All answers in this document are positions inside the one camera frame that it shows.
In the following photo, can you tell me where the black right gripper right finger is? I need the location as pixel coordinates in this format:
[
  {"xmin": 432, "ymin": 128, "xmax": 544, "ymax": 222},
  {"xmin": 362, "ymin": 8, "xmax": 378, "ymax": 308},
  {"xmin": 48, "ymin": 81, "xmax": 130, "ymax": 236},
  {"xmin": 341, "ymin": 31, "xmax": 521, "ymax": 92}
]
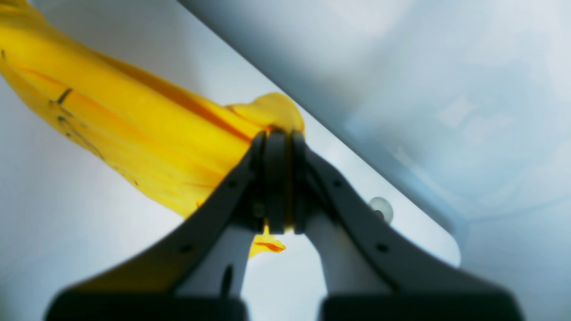
[{"xmin": 292, "ymin": 132, "xmax": 523, "ymax": 321}]

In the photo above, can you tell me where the yellow T-shirt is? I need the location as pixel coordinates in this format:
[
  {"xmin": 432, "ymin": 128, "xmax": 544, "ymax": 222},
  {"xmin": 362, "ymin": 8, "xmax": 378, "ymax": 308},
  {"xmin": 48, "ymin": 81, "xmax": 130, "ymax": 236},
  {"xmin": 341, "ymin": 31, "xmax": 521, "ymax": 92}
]
[{"xmin": 0, "ymin": 0, "xmax": 306, "ymax": 259}]

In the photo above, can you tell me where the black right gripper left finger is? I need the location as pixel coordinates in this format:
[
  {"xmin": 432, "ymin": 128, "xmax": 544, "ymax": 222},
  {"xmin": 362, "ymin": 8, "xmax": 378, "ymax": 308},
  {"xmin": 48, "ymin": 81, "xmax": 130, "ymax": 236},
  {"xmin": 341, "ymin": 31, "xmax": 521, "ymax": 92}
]
[{"xmin": 46, "ymin": 131, "xmax": 292, "ymax": 321}]

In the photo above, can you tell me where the right table grommet hole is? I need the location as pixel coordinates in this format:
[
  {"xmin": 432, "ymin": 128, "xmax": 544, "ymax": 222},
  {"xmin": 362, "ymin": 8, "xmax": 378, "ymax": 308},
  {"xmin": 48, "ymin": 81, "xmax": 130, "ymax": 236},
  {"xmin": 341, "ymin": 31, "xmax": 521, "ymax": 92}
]
[{"xmin": 368, "ymin": 197, "xmax": 394, "ymax": 224}]

